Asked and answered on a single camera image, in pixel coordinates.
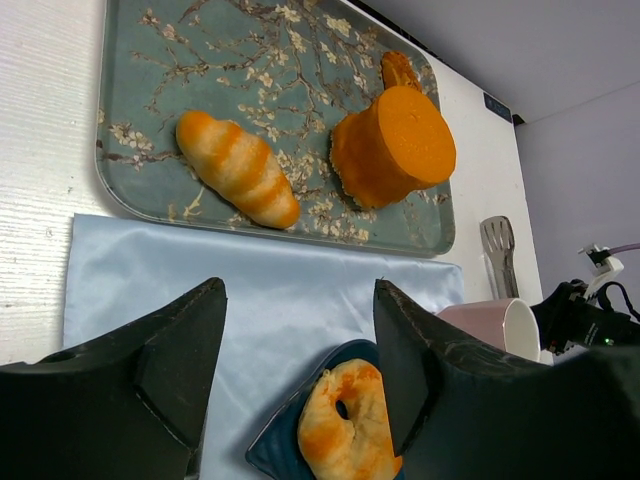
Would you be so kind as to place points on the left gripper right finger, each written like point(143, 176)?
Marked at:
point(460, 408)

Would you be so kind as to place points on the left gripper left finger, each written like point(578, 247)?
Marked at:
point(129, 404)

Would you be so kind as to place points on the round striped bread bun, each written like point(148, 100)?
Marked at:
point(343, 431)

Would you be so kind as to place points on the metal tongs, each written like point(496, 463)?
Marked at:
point(498, 241)

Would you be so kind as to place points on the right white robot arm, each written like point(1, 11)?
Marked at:
point(566, 319)

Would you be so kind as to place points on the striped croissant bread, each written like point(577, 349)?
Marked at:
point(241, 167)

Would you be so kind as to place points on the pink mug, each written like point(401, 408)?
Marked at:
point(507, 324)

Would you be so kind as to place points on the dark blue leaf plate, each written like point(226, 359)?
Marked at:
point(275, 450)

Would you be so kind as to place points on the light blue cloth mat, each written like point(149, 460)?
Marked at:
point(289, 305)

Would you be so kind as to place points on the orange cylindrical cake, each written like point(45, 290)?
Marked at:
point(399, 144)

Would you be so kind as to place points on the small brown pastry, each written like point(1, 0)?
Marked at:
point(397, 70)

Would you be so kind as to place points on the floral metal tray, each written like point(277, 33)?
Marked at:
point(287, 71)

